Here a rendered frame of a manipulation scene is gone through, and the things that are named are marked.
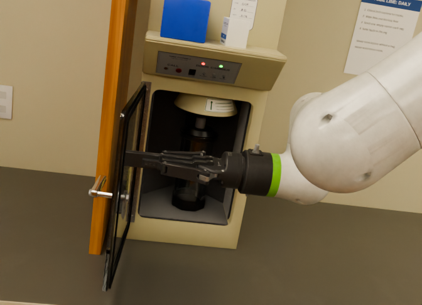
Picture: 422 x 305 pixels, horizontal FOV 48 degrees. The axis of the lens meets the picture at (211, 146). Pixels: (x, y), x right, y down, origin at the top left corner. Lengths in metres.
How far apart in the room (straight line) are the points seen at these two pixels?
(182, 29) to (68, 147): 0.80
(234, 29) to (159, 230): 0.59
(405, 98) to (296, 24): 1.15
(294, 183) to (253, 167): 0.09
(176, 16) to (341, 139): 0.62
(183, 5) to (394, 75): 0.61
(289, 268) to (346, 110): 0.88
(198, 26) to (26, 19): 0.74
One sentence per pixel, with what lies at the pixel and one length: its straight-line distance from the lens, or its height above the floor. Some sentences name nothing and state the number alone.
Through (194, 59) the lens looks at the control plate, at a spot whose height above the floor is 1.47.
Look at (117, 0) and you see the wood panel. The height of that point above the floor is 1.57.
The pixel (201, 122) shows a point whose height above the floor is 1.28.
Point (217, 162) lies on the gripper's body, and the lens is 0.99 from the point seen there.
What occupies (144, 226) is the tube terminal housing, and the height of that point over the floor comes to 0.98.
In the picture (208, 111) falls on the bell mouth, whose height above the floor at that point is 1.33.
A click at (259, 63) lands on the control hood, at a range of 1.11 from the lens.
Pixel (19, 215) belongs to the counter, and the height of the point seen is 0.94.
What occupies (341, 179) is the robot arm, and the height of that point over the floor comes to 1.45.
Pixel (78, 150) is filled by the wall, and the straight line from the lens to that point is 1.73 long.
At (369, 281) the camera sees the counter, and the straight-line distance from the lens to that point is 1.43.
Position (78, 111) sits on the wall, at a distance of 1.69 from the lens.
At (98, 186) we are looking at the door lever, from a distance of 1.01.
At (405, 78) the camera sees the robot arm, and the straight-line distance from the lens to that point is 0.55.
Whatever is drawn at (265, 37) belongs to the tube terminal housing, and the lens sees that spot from 1.20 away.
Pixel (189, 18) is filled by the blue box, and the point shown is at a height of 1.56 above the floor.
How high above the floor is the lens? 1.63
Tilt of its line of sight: 18 degrees down
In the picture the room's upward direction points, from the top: 10 degrees clockwise
